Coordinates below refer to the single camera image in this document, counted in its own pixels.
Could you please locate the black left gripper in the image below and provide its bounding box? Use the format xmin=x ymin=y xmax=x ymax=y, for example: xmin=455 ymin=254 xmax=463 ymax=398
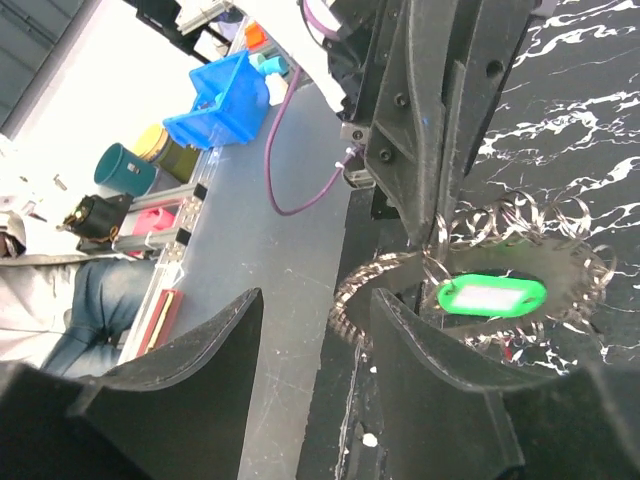
xmin=320 ymin=1 xmax=533 ymax=245

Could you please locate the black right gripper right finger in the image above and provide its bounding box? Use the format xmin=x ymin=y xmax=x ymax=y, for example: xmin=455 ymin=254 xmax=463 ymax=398
xmin=370 ymin=289 xmax=639 ymax=479

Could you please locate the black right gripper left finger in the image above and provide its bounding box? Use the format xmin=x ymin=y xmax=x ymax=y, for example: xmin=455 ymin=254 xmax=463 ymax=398
xmin=1 ymin=288 xmax=264 ymax=479

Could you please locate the key with green tag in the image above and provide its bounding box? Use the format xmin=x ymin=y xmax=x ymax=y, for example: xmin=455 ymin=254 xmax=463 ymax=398
xmin=436 ymin=273 xmax=547 ymax=318

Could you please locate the black base board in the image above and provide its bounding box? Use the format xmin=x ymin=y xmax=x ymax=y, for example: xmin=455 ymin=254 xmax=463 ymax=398
xmin=295 ymin=189 xmax=407 ymax=479

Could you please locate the key with red tag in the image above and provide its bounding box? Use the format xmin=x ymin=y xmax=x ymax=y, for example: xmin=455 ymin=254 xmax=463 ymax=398
xmin=502 ymin=337 xmax=524 ymax=363

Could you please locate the seated person in jeans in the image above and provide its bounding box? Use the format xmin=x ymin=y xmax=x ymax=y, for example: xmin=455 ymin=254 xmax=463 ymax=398
xmin=1 ymin=209 xmax=156 ymax=378

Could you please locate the pink plastic block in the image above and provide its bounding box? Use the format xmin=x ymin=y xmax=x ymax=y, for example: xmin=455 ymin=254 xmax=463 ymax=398
xmin=132 ymin=207 xmax=175 ymax=235

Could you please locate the black servo motor part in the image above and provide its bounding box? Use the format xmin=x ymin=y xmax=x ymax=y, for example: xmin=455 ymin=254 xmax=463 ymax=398
xmin=60 ymin=194 xmax=134 ymax=253

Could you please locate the blue plastic bin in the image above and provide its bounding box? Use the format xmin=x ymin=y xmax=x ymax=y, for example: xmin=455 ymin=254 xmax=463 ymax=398
xmin=163 ymin=50 xmax=269 ymax=150

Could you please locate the teal cup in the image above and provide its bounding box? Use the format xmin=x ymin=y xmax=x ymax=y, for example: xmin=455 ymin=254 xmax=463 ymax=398
xmin=93 ymin=143 xmax=156 ymax=197

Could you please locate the yellow lidded jar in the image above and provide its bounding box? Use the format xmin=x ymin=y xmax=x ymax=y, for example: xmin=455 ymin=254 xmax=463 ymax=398
xmin=132 ymin=124 xmax=200 ymax=183

